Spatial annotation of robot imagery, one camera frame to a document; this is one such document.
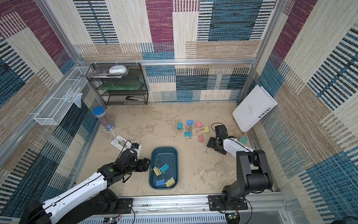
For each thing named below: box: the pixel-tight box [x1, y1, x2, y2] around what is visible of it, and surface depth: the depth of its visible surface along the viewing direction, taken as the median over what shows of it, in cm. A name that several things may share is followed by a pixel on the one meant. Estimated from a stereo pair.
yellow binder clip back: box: [195, 125, 210, 133], surface depth 105 cm
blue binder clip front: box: [155, 178, 167, 188], surface depth 81 cm
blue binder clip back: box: [186, 119, 195, 128], surface depth 111 cm
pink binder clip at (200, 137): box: [191, 133, 204, 142], surface depth 102 cm
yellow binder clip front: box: [165, 176, 176, 188], surface depth 80 cm
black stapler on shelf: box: [125, 96, 145, 101], surface depth 113 cm
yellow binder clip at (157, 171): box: [152, 166, 162, 177], surface depth 84 cm
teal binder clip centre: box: [184, 125, 193, 138], surface depth 104 cm
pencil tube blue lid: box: [92, 105, 116, 132], surface depth 96 cm
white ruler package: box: [109, 134, 132, 152], surface depth 98 cm
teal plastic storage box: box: [148, 146, 179, 190], surface depth 85 cm
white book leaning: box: [232, 84, 278, 133], surface depth 91 cm
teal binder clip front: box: [156, 158, 170, 174], surface depth 87 cm
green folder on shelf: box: [99, 80, 141, 91], surface depth 106 cm
